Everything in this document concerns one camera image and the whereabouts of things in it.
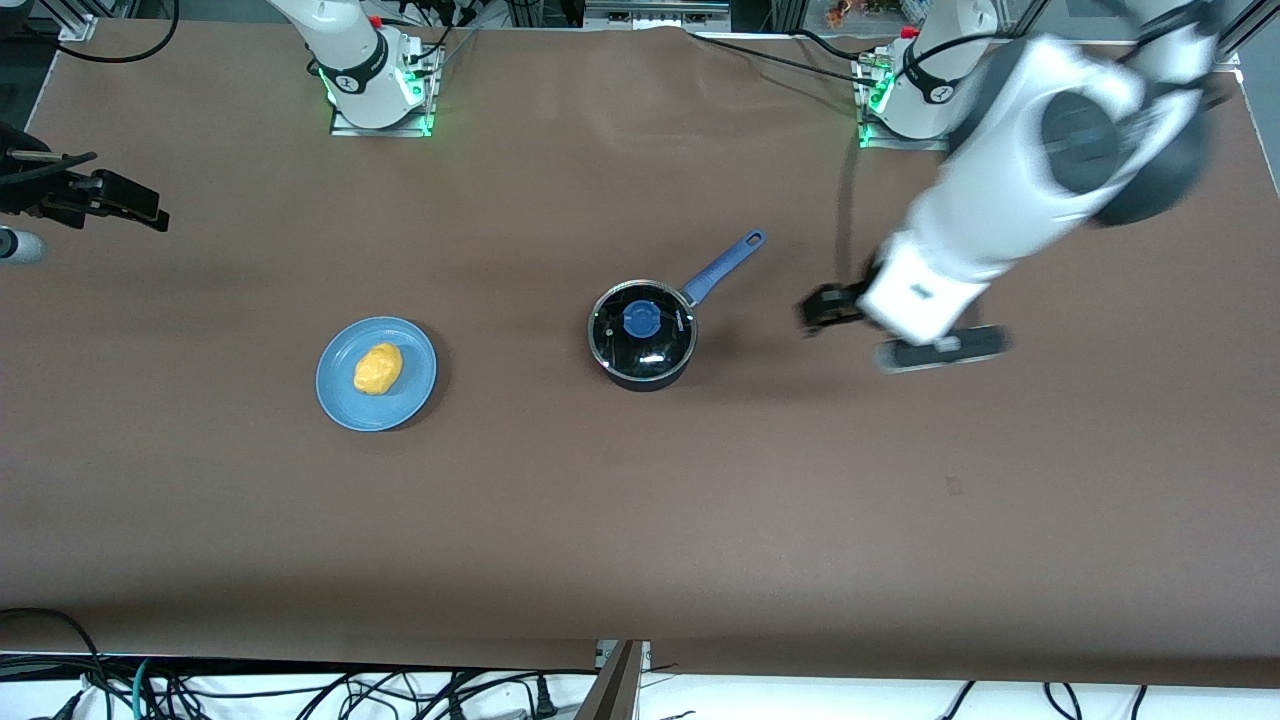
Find glass lid with blue knob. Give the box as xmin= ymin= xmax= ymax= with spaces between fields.
xmin=590 ymin=282 xmax=697 ymax=383

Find yellow potato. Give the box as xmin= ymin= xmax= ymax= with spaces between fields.
xmin=354 ymin=343 xmax=404 ymax=396

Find brown table cover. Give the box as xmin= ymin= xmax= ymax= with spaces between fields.
xmin=0 ymin=18 xmax=1280 ymax=691

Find colourful small toys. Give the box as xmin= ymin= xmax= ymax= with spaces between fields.
xmin=825 ymin=0 xmax=901 ymax=27

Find blue plate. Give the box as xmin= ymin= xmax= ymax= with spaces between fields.
xmin=316 ymin=317 xmax=439 ymax=433

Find silver black equipment box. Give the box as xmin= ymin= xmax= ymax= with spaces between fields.
xmin=585 ymin=0 xmax=731 ymax=31

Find aluminium profile bar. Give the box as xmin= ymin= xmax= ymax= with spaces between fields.
xmin=578 ymin=640 xmax=651 ymax=720

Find black pot with blue handle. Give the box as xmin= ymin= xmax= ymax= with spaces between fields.
xmin=587 ymin=229 xmax=769 ymax=393

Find aluminium frame corner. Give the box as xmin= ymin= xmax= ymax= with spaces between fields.
xmin=35 ymin=0 xmax=101 ymax=43

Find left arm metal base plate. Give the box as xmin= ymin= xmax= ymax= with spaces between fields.
xmin=852 ymin=50 xmax=966 ymax=153

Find black cable to arm base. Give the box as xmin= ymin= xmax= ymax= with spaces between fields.
xmin=690 ymin=30 xmax=873 ymax=86

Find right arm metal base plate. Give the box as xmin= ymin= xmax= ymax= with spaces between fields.
xmin=328 ymin=30 xmax=443 ymax=139

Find black looped floor cable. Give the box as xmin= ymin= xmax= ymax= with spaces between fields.
xmin=0 ymin=607 xmax=106 ymax=720

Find black cable with plug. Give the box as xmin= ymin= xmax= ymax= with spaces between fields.
xmin=440 ymin=672 xmax=558 ymax=719

